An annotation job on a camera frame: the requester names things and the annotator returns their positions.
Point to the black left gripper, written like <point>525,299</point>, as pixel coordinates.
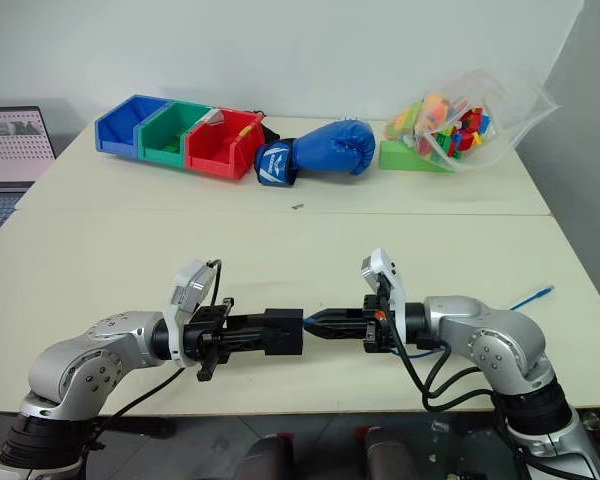
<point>207,335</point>

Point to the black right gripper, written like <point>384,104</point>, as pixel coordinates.
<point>377,330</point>

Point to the small black box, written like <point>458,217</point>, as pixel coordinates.
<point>283,332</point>

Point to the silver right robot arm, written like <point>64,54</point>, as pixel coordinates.
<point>500,340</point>

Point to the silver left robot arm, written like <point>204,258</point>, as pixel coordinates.
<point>75,365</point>

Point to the dark rounded shape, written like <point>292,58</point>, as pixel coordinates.
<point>387,455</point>
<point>270,457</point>

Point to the green wedge block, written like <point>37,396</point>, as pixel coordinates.
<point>400,159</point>

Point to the blue boxing glove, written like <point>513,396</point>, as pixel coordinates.
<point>330,147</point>

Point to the red plastic storage bin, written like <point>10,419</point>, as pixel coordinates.
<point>215,157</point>

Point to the green plastic storage bin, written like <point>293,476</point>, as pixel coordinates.
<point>162,140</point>

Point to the clear bag of colourful blocks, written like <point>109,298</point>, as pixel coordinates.
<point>460,130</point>

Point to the blue plastic storage bin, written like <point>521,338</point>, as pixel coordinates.
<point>125,125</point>

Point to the grey laptop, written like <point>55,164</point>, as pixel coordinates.
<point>10,145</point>

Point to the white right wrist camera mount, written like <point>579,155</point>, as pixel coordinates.
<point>380,267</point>

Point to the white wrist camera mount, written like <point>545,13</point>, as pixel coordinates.
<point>187,292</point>
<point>380,267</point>

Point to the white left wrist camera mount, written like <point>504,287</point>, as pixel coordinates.
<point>187,292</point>

